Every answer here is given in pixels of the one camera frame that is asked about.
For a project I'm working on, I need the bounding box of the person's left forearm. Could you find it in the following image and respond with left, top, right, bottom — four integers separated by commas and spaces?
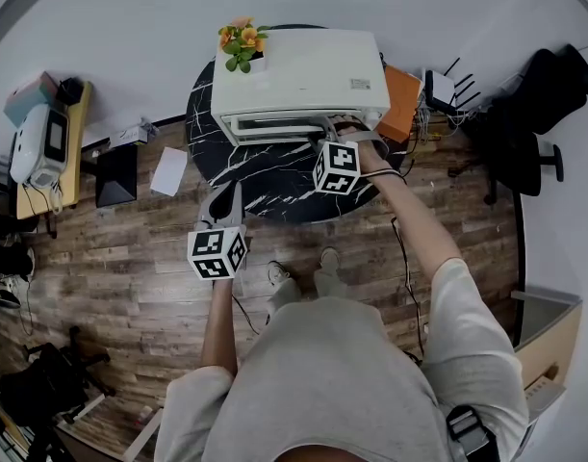
199, 276, 240, 377

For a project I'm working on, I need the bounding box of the white router with black antennas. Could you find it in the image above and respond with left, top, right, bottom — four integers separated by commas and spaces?
423, 57, 483, 116

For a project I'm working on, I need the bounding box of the white paper sheet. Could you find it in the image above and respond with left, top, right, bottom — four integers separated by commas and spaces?
149, 145, 189, 197

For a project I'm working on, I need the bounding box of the black office chair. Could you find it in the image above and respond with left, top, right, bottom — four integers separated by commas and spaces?
447, 43, 588, 207

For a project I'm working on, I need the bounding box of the small white carton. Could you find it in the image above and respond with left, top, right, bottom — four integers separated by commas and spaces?
108, 123, 151, 149

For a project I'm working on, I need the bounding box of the person's left leg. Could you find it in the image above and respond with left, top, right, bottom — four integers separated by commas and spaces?
264, 259, 304, 329

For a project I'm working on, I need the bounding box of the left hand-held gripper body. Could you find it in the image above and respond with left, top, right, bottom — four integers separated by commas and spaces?
187, 212, 251, 283

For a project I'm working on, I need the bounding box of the black square box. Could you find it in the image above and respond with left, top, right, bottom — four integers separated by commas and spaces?
94, 147, 140, 209

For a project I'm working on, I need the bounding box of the person's leg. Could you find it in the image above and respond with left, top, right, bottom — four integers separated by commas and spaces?
313, 246, 348, 300
264, 259, 304, 329

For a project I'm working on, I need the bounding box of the orange cardboard box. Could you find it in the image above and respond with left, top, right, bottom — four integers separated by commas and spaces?
373, 64, 423, 142

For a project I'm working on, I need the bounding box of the potted orange flower plant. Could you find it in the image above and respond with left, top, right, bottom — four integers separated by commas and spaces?
217, 15, 272, 74

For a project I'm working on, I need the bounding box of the white machine with screen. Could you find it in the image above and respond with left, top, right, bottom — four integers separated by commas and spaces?
9, 103, 71, 188

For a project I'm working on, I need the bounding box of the black shoulder strap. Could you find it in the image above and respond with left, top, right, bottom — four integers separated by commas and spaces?
445, 403, 502, 462

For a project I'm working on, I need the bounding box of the person's grey shirt torso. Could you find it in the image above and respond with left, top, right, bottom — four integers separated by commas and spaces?
153, 257, 530, 462

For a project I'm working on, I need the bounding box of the person's right leg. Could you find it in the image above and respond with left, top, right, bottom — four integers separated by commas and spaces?
313, 246, 348, 300

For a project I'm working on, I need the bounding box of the teal and pink box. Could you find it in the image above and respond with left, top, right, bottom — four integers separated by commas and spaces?
3, 70, 60, 128

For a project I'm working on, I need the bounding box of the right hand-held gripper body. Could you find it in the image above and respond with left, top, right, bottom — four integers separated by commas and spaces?
312, 127, 391, 196

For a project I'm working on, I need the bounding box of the light wooden cabinet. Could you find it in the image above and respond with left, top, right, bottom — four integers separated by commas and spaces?
510, 288, 584, 392

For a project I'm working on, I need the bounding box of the black pen cup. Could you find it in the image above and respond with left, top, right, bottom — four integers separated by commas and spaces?
56, 77, 86, 106

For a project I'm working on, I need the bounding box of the black cable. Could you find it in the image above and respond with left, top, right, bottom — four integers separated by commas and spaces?
389, 217, 429, 365

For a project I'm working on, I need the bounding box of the person's right forearm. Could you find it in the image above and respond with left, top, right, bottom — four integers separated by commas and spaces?
357, 141, 464, 279

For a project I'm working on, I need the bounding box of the yellow wooden side desk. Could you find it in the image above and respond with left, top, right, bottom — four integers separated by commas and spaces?
15, 80, 94, 221

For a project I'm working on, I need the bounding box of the round black marble table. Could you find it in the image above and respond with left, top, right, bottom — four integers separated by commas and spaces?
185, 23, 411, 225

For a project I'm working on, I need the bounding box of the white toaster oven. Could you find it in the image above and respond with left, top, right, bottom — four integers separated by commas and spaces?
211, 27, 392, 148

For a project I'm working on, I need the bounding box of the black chair with star base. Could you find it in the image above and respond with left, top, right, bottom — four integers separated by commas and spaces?
0, 324, 117, 426

